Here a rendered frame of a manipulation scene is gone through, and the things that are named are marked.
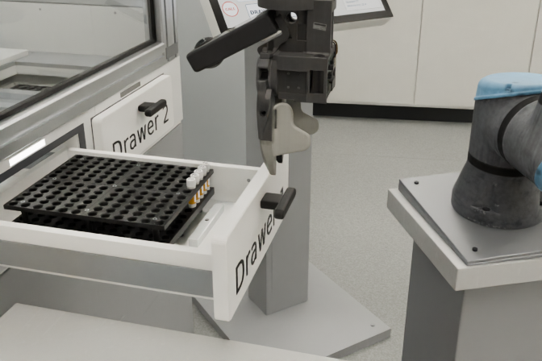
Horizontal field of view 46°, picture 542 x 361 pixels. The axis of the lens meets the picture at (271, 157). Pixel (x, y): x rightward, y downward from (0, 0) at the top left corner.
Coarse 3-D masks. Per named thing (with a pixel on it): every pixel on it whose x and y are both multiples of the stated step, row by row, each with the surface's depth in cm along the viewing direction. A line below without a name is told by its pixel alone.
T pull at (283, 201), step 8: (288, 192) 82; (264, 200) 80; (272, 200) 80; (280, 200) 80; (288, 200) 80; (264, 208) 80; (272, 208) 80; (280, 208) 77; (288, 208) 79; (280, 216) 77
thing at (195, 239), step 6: (216, 204) 93; (222, 204) 93; (210, 210) 91; (216, 210) 91; (222, 210) 92; (210, 216) 89; (216, 216) 90; (204, 222) 87; (210, 222) 87; (198, 228) 86; (204, 228) 86; (210, 228) 88; (192, 234) 84; (198, 234) 84; (204, 234) 85; (192, 240) 83; (198, 240) 83; (192, 246) 84
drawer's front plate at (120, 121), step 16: (160, 80) 125; (128, 96) 115; (144, 96) 118; (160, 96) 124; (112, 112) 107; (128, 112) 112; (160, 112) 125; (96, 128) 104; (112, 128) 107; (128, 128) 113; (160, 128) 126; (96, 144) 105; (112, 144) 108; (128, 144) 113; (144, 144) 120
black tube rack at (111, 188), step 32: (96, 160) 94; (128, 160) 94; (32, 192) 84; (64, 192) 84; (96, 192) 85; (128, 192) 85; (160, 192) 84; (32, 224) 83; (64, 224) 82; (96, 224) 82; (128, 224) 77
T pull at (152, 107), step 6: (144, 102) 117; (150, 102) 117; (156, 102) 117; (162, 102) 117; (138, 108) 115; (144, 108) 115; (150, 108) 113; (156, 108) 115; (162, 108) 118; (150, 114) 113
